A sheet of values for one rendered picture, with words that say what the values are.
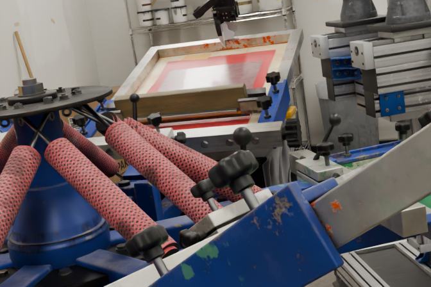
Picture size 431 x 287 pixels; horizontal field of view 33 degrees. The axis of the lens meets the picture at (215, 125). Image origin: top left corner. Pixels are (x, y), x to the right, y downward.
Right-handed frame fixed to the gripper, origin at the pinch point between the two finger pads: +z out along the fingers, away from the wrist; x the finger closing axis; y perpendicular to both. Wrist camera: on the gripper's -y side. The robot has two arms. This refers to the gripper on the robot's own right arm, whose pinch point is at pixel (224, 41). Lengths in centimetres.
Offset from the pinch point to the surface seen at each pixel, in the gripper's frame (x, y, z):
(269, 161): -56, 22, 20
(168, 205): -91, 2, 11
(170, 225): -133, 20, -12
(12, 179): -158, 7, -40
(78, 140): -116, -4, -24
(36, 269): -152, 1, -17
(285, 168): -35, 22, 35
